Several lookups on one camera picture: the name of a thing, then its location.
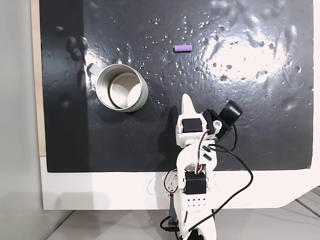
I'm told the silver metal cup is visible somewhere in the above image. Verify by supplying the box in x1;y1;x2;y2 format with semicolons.
86;62;150;114

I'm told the glossy black mat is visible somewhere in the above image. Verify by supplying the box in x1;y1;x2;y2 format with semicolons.
38;0;315;174

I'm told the purple ribbed pen grip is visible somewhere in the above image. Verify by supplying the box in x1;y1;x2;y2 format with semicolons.
174;44;194;54

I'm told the white board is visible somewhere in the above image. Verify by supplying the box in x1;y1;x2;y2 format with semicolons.
39;155;320;211

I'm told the beige wooden board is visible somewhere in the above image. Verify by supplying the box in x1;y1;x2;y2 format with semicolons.
30;0;48;158

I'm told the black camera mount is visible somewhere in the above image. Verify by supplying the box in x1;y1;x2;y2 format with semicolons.
209;108;234;143

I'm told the red white black wire bundle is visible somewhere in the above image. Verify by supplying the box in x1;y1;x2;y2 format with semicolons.
193;129;214;176

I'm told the black oval camera box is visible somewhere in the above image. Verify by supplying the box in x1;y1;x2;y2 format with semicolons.
218;99;245;126

